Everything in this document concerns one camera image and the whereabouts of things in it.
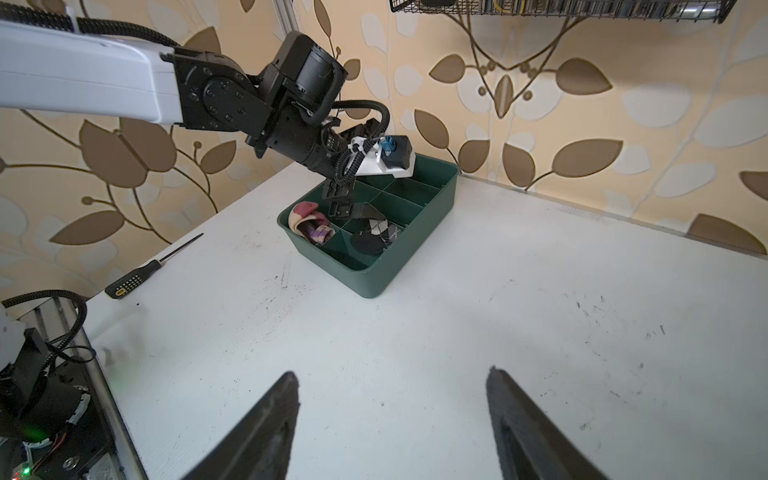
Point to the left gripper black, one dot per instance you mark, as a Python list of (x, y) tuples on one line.
[(341, 204)]

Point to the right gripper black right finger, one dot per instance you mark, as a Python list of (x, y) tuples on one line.
[(529, 445)]

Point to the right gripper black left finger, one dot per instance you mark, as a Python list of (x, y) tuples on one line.
[(259, 446)]

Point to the black grey argyle sock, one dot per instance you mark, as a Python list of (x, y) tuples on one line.
[(376, 238)]

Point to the beige sock maroon purple stripes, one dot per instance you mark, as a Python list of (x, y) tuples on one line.
[(306, 220)]

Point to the green plastic divided tray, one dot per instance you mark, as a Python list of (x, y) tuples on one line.
[(417, 204)]

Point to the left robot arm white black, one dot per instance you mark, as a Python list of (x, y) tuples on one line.
[(61, 62)]

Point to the black yellow screwdriver on table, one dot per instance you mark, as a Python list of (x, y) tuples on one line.
[(130, 281)]

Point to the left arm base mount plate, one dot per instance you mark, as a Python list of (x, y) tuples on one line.
[(64, 435)]

